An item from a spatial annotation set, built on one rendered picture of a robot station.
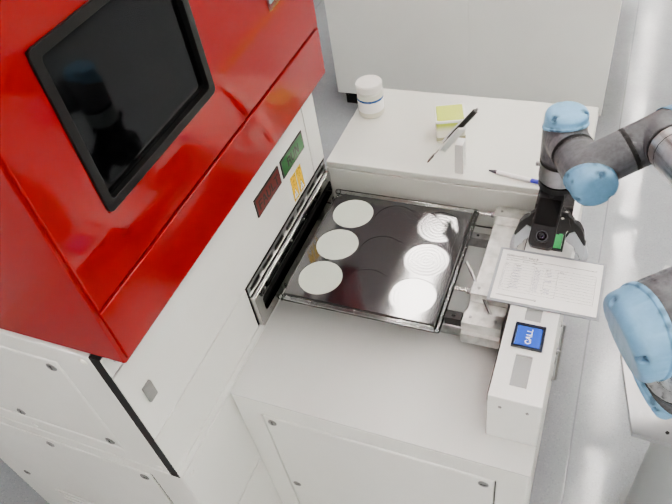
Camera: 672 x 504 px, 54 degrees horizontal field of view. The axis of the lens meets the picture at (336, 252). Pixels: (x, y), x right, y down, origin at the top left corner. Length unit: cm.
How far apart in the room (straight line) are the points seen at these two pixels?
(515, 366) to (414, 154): 65
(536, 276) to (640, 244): 151
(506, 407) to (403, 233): 52
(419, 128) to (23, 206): 115
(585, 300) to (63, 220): 94
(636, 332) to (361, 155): 102
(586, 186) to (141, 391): 80
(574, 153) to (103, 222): 74
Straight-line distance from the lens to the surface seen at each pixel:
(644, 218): 297
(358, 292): 143
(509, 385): 122
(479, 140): 170
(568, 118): 120
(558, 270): 139
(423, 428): 133
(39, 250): 88
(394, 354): 142
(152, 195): 99
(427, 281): 144
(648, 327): 81
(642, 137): 115
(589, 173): 112
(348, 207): 163
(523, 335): 127
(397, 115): 180
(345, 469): 154
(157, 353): 117
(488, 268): 149
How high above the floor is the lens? 198
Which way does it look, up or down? 45 degrees down
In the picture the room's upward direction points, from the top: 11 degrees counter-clockwise
